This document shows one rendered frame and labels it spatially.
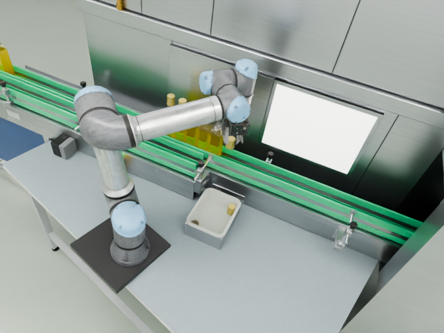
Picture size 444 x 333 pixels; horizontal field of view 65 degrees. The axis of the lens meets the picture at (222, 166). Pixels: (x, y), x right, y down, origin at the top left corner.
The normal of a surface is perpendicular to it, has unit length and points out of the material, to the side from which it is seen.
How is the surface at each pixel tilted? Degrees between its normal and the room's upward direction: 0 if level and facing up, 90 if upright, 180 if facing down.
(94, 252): 3
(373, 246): 90
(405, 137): 90
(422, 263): 90
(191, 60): 90
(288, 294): 0
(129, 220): 8
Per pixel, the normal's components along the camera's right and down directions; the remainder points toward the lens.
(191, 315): 0.12, -0.70
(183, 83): -0.40, 0.61
